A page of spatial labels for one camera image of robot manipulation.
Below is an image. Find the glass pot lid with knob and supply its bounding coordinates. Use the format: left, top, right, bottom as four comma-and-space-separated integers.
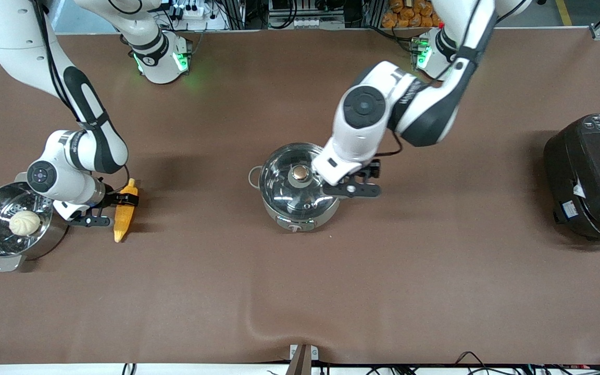
259, 146, 340, 217

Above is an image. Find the brown table mat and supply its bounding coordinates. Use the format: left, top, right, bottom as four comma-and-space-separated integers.
0, 27, 600, 365

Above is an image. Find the black floor cables bundle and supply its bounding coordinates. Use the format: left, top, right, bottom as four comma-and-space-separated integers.
454, 351, 600, 375

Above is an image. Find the white power strip with plugs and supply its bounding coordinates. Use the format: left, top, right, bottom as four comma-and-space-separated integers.
172, 3, 228, 30

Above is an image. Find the metal table edge bracket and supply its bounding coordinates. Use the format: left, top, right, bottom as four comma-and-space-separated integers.
289, 344, 319, 375

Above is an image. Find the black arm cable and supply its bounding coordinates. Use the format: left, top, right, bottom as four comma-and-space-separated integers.
32, 0, 84, 126
373, 0, 496, 157

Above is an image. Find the black rice cooker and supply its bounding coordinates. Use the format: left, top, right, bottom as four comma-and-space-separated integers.
544, 112, 600, 246

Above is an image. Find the long white power strip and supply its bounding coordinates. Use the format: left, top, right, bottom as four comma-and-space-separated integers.
291, 18, 345, 29

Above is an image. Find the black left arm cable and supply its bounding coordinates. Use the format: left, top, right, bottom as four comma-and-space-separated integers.
373, 0, 496, 157

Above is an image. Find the bag of orange buns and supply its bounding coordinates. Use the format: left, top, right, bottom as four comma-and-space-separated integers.
382, 0, 444, 29

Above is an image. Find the perforated metal steamer plate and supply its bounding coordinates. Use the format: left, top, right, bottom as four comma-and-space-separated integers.
6, 190, 54, 245

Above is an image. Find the grey electric cooking pot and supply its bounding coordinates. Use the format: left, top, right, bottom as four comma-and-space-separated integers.
248, 143, 343, 233

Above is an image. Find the white steamed bun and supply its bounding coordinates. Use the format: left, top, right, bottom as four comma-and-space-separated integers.
8, 210, 42, 236

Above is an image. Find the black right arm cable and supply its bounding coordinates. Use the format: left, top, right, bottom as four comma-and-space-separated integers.
32, 0, 84, 126

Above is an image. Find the yellow toy corn cob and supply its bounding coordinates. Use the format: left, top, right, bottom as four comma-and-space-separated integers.
114, 178, 139, 243

